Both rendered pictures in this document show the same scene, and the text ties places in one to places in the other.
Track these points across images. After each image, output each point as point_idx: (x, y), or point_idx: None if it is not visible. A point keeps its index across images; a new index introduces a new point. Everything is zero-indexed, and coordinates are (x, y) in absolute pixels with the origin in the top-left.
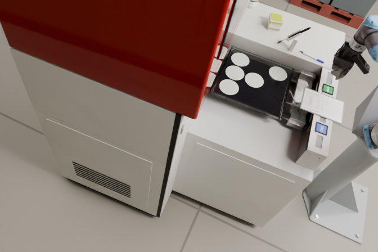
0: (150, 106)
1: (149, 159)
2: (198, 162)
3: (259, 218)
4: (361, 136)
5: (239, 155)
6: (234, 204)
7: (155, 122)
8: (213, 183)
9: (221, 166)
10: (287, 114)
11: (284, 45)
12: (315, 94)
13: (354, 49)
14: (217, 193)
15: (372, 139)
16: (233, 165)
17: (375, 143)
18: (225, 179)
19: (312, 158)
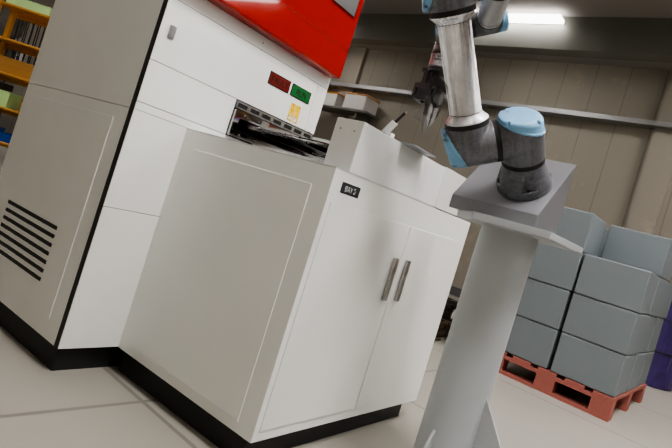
0: None
1: (113, 110)
2: (182, 207)
3: (248, 386)
4: (464, 209)
5: (241, 150)
6: (211, 341)
7: (146, 11)
8: (191, 267)
9: (213, 199)
10: None
11: None
12: None
13: (431, 62)
14: (190, 307)
15: (445, 122)
16: (230, 182)
17: (448, 124)
18: (211, 242)
19: (345, 137)
